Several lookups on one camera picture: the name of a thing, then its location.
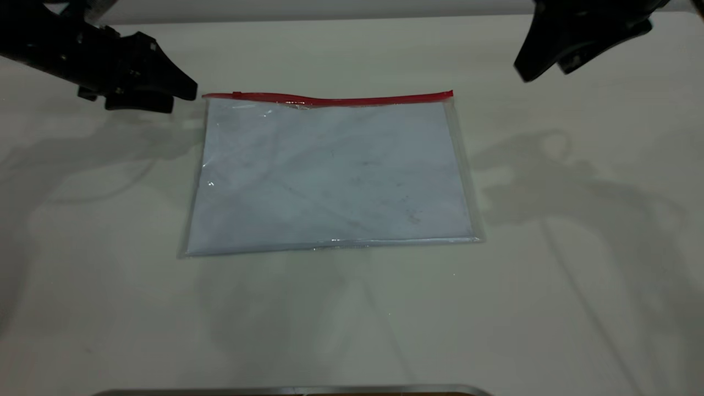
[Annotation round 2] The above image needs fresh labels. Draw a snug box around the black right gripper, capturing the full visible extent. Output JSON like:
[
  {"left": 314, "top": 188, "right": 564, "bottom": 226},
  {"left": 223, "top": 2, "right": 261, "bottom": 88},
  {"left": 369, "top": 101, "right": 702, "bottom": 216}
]
[{"left": 514, "top": 0, "right": 669, "bottom": 84}]

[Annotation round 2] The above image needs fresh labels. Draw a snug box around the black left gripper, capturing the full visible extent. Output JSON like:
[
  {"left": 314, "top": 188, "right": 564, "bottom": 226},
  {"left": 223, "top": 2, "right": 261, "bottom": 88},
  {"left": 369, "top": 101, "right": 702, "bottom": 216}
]
[{"left": 76, "top": 24, "right": 198, "bottom": 114}]

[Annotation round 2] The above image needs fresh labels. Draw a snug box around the clear plastic red-zip bag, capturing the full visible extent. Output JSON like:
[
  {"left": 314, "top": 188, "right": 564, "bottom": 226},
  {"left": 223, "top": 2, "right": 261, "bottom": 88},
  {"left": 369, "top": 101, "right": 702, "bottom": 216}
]
[{"left": 177, "top": 90, "right": 485, "bottom": 259}]

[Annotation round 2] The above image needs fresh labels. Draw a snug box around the grey metal bar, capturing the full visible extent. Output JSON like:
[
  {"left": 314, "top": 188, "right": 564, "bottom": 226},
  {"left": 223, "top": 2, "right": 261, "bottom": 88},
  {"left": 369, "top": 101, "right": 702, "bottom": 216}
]
[{"left": 91, "top": 384, "right": 493, "bottom": 396}]

